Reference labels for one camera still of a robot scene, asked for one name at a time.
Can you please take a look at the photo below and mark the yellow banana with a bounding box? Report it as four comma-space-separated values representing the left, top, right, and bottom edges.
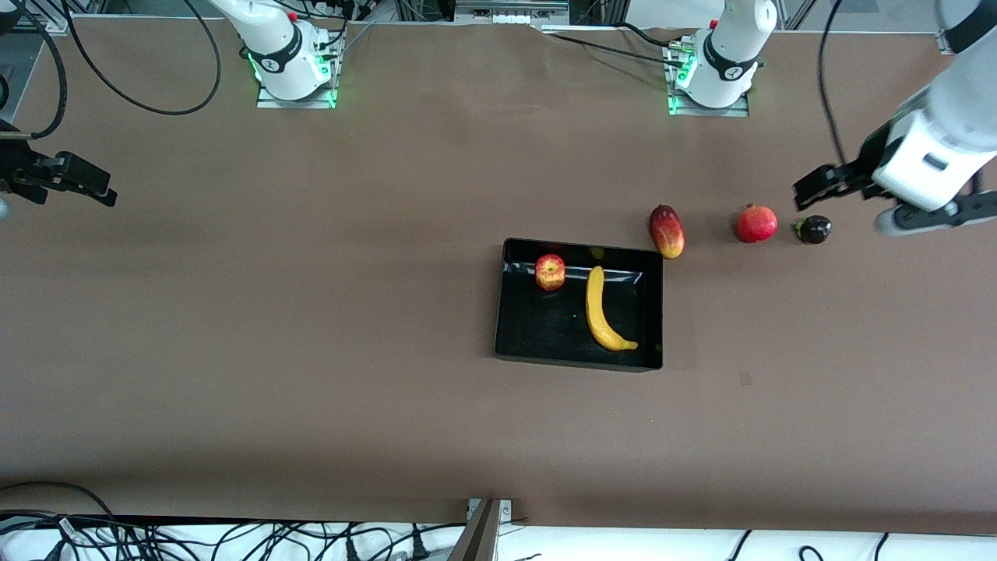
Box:
585, 266, 639, 352

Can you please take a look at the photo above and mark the red yellow apple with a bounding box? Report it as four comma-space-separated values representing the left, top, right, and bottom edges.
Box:
534, 253, 567, 292

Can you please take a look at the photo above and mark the black plastic box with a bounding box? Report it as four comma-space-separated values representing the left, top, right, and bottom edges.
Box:
493, 238, 664, 372

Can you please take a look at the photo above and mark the dark purple mangosteen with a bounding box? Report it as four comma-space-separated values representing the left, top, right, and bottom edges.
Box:
791, 214, 833, 245

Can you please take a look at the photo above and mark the red pomegranate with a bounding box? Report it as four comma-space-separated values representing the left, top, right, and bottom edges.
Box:
735, 203, 779, 244

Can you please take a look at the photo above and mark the red yellow mango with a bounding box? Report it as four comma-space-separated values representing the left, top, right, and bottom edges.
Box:
649, 204, 686, 260

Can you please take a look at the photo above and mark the white power strip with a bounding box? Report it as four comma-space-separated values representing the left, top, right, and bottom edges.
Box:
456, 0, 570, 25

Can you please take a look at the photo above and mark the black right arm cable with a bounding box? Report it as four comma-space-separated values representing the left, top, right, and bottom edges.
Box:
0, 0, 68, 140

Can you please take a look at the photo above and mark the black looping cable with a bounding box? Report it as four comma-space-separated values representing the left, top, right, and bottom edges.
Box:
61, 0, 223, 117

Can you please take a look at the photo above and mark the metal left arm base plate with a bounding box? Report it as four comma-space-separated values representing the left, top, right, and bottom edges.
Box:
666, 39, 751, 118

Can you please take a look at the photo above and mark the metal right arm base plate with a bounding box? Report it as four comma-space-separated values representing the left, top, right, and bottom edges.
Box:
255, 35, 339, 110

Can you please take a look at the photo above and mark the black base cable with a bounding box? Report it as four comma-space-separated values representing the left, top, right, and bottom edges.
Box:
544, 22, 688, 69

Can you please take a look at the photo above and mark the black arc cable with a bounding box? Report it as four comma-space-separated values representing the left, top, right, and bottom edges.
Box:
0, 481, 115, 520

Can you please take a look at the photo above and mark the metal bracket plate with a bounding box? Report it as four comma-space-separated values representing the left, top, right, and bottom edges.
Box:
466, 498, 513, 523

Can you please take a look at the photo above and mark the grey camera pole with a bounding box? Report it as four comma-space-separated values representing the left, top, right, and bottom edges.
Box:
447, 499, 502, 561

